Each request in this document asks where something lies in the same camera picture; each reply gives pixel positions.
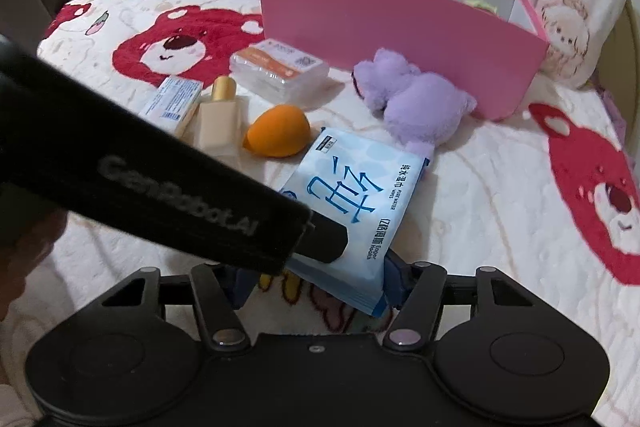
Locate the beige foundation bottle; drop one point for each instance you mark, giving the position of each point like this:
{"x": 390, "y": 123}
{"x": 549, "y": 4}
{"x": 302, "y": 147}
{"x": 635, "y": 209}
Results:
{"x": 220, "y": 127}

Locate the purple bed sheet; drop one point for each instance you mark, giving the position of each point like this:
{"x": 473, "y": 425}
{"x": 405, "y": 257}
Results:
{"x": 616, "y": 117}

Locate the bear print blanket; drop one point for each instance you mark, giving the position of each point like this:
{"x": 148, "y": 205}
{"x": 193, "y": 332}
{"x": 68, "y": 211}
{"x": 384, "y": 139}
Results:
{"x": 500, "y": 207}

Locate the clear box with orange label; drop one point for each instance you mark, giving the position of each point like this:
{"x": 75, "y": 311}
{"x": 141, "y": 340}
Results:
{"x": 275, "y": 67}

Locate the purple plush toy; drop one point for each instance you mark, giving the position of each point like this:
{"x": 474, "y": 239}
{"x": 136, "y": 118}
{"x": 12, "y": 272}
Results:
{"x": 425, "y": 107}

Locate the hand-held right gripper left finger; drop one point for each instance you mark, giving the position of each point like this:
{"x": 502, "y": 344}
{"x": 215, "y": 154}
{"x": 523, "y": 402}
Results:
{"x": 242, "y": 289}

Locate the pink cardboard box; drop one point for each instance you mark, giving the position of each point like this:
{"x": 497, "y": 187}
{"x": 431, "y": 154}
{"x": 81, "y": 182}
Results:
{"x": 350, "y": 22}

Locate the small white blue box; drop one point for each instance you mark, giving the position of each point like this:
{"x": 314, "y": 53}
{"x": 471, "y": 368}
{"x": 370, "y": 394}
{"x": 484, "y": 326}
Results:
{"x": 170, "y": 104}

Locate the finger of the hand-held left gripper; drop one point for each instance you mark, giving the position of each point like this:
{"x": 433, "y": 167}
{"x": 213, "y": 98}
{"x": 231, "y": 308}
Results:
{"x": 325, "y": 242}

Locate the green yarn ball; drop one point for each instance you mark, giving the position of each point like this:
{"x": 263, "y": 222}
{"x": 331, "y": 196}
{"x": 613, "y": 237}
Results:
{"x": 477, "y": 4}

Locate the blue wet wipes packet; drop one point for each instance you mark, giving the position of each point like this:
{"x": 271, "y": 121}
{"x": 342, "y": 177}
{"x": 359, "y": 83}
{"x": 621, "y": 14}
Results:
{"x": 350, "y": 177}

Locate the orange makeup sponge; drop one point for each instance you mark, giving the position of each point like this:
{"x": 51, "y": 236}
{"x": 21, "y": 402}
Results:
{"x": 275, "y": 132}

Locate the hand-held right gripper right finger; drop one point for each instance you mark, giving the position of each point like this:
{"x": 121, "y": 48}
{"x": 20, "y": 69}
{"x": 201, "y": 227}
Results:
{"x": 397, "y": 279}

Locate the beige bed headboard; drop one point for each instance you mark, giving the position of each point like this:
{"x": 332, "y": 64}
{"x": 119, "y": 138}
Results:
{"x": 622, "y": 47}

